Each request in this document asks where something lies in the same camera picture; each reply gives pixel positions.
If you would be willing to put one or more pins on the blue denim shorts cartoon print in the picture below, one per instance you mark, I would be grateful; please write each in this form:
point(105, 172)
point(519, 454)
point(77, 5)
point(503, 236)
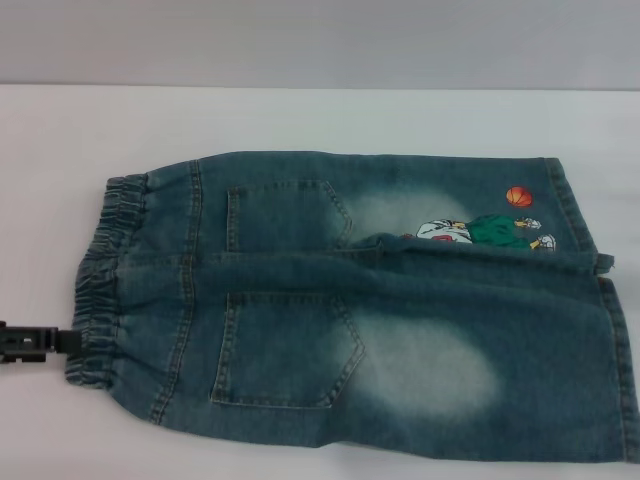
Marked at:
point(310, 320)

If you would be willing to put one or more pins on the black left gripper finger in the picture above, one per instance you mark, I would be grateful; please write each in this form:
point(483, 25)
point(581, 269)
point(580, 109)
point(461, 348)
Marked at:
point(30, 342)

